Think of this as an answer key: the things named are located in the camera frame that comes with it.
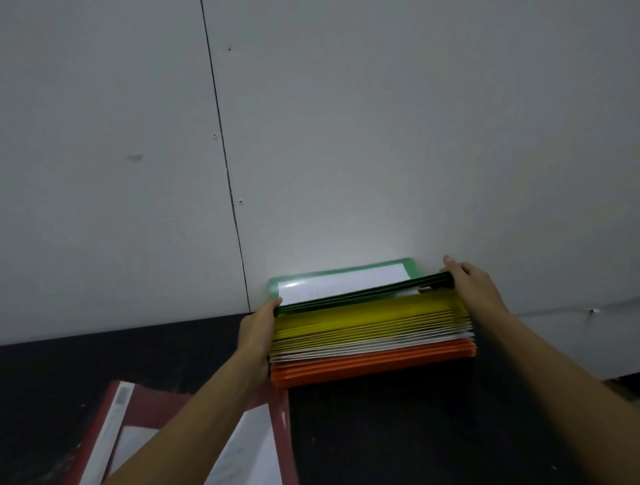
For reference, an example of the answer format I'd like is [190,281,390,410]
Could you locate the person's right hand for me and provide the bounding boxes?
[440,255,511,331]

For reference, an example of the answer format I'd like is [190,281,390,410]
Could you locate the person's left hand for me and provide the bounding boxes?
[235,297,284,386]

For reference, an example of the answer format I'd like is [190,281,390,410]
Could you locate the stack of yellow white orange folders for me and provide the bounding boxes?
[268,289,477,390]

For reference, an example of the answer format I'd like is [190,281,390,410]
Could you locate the person's right forearm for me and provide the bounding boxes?
[472,311,640,485]

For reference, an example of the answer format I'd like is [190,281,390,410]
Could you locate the person's left forearm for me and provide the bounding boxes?
[102,350,272,485]

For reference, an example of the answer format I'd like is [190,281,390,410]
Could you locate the green clear folder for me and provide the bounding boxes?
[268,258,422,300]

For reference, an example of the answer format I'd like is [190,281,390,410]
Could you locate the red file folder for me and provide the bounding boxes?
[197,384,301,485]

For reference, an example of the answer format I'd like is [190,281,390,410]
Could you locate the white printed paper sheet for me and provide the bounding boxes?
[204,403,284,485]

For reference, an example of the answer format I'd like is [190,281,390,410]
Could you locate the red folder with white spine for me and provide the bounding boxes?
[62,381,196,485]

